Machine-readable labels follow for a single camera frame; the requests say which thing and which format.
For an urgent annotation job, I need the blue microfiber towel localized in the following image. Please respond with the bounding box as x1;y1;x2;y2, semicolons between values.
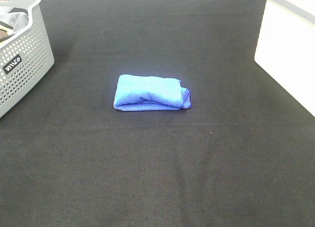
113;74;191;111

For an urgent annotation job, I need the white slotted plastic crate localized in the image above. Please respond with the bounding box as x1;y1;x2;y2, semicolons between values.
254;0;315;115

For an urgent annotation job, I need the grey perforated plastic basket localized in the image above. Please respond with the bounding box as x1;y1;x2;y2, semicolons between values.
0;0;55;116

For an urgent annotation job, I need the grey towel in basket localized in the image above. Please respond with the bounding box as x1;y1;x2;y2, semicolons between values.
0;12;29;34

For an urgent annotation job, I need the yellow cloth in basket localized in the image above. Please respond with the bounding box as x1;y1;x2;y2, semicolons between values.
0;25;13;37

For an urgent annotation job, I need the brown cloth in basket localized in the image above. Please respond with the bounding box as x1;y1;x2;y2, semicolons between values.
0;30;11;43

